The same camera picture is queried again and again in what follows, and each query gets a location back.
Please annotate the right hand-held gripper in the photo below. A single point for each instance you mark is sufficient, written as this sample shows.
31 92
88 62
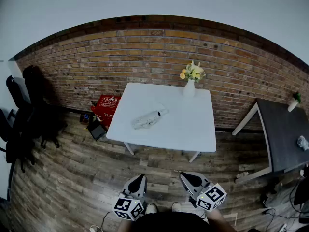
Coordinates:
210 197

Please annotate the white vase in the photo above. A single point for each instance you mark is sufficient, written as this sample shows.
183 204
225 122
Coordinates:
189 91

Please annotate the black office chair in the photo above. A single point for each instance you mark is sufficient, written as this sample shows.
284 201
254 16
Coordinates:
38 100
14 129

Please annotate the person's right forearm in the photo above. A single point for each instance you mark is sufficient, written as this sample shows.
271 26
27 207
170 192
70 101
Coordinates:
218 220

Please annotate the white umbrella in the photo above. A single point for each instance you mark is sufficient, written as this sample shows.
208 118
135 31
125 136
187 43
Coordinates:
147 120

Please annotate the white power plug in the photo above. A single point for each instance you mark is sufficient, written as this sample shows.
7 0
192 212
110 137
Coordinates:
93 229

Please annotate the small black box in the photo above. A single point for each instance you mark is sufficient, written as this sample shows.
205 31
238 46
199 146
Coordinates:
84 118

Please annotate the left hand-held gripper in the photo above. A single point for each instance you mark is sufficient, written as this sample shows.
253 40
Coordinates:
125 207

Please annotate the small white floor object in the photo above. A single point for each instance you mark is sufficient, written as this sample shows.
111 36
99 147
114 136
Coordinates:
242 175

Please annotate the small white potted plant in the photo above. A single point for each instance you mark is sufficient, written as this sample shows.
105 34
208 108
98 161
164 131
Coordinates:
292 105

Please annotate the person's white shoe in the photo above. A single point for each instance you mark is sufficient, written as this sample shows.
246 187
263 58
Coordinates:
151 208
176 206

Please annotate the red box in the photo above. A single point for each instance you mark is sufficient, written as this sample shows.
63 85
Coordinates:
106 105

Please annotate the person's black clothing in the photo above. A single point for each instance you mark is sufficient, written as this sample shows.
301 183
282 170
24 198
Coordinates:
169 222

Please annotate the person's left forearm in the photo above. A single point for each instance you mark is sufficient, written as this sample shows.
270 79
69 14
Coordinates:
124 226

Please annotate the dark grey table white frame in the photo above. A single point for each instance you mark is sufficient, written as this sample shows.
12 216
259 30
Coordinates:
282 134

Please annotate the person's right white shoe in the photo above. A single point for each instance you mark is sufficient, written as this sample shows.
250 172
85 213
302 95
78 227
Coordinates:
176 206

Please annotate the person's left white shoe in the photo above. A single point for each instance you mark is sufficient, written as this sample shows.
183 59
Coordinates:
151 208

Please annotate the pale grey crumpled bundle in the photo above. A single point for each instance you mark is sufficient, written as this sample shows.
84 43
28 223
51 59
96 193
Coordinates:
303 142

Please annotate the black tablet case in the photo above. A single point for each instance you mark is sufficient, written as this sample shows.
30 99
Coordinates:
96 130

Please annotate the yellow flower bouquet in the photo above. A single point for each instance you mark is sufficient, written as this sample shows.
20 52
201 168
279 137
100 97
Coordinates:
194 71

